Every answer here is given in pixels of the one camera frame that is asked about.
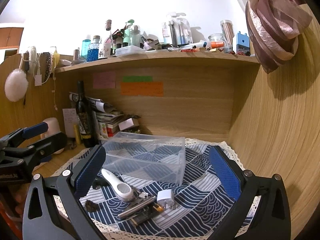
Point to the small brown cylinder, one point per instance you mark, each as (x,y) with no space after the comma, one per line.
(76,54)

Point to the small black object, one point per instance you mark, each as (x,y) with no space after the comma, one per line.
(100,182)

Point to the small black circuit board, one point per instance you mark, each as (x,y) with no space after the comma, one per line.
(143,218)

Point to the toothbrush blister package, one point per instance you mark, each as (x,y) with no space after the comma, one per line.
(184,31)
(172,31)

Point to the clear lidded plastic case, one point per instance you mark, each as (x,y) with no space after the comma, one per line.
(130,51)

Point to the mint green flask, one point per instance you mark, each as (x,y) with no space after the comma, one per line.
(136,37)

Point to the dark wine bottle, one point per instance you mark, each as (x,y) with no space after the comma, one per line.
(84,120)

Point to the white hanging tag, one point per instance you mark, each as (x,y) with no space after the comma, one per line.
(38,80)

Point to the blue carton box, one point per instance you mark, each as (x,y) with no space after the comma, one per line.
(242,43)

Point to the dark beaded headband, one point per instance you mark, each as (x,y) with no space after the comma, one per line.
(47,65)

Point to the clear bottle with brown cap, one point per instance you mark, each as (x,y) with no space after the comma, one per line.
(108,38)

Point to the blue wave-patterned lace cloth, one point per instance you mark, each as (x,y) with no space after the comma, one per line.
(200,182)

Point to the white fluffy puff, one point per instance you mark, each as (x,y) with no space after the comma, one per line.
(16,85)

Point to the white charger plug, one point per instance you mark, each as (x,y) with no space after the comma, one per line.
(165,198)

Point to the orange sticky note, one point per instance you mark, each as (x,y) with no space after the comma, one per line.
(142,89)

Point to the stack of magazines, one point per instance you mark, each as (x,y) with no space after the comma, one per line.
(110,115)

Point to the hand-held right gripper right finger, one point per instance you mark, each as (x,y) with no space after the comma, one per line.
(224,173)

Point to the yellow hanging item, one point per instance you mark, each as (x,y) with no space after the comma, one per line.
(56,56)

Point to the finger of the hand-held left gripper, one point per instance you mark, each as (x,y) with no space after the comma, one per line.
(48,143)
(35,130)

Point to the clear plastic storage box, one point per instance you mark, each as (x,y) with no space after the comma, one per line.
(147,155)

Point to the jar of blue beads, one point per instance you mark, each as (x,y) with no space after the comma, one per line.
(93,52)

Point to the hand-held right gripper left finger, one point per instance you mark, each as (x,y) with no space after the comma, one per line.
(92,171)

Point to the white handheld device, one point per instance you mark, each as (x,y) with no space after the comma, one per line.
(118,186)

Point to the white tube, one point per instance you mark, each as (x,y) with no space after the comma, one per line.
(196,45)

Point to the blue liquid bottle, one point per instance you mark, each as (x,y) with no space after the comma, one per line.
(85,47)

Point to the pale pink cup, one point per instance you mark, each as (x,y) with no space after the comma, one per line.
(53,126)

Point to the brown wooden cabinet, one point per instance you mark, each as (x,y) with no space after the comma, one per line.
(10,38)

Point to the pink sticky note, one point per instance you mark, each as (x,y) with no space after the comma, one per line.
(104,80)

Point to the clear tube of cotton swabs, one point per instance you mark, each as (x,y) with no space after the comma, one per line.
(227,35)

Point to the wooden shelf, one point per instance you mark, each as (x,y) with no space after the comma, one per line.
(160,61)

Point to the white paper note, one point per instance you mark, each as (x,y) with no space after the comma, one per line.
(69,118)

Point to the yellow tube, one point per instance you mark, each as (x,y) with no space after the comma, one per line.
(77,134)

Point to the mint green pump bottle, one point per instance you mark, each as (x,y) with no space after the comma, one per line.
(128,35)

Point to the dark crumbly clump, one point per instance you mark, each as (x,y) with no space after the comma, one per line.
(91,206)

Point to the glass jar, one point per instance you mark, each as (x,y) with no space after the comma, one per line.
(216,42)

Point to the green sticky note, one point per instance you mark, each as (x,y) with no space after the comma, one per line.
(137,78)

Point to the small white box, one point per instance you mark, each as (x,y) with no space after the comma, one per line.
(128,123)

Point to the pink hanging scarf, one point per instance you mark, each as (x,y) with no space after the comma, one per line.
(275,27)

